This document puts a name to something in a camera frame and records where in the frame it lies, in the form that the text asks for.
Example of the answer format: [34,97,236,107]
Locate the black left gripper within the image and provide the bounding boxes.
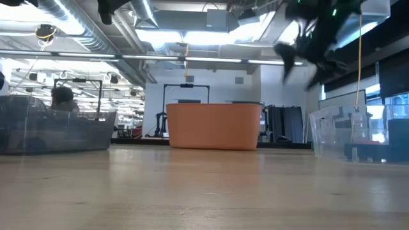
[97,0,128,25]

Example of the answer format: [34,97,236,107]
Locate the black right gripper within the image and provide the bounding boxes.
[274,0,365,91]

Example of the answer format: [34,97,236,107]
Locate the orange plastic bin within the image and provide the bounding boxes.
[165,102,263,151]

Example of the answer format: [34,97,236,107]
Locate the dark grey curtain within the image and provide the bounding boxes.
[266,104,304,144]

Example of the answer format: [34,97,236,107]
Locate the clear plastic bin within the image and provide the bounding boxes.
[309,104,409,165]

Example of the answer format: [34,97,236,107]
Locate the long ceiling light bar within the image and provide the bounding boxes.
[0,49,304,67]

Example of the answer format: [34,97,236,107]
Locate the person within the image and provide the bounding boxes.
[50,86,81,113]

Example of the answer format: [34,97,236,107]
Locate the smoky grey transparent bin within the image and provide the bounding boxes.
[0,95,118,157]

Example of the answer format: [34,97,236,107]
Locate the white wall panel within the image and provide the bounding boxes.
[318,89,367,111]

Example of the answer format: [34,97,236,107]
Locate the yellow hanging cable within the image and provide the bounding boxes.
[350,14,364,126]

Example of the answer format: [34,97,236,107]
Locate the black yellow cable reel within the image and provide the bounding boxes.
[35,24,58,42]

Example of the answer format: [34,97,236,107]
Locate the black aluminium table frame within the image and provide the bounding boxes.
[110,137,316,150]

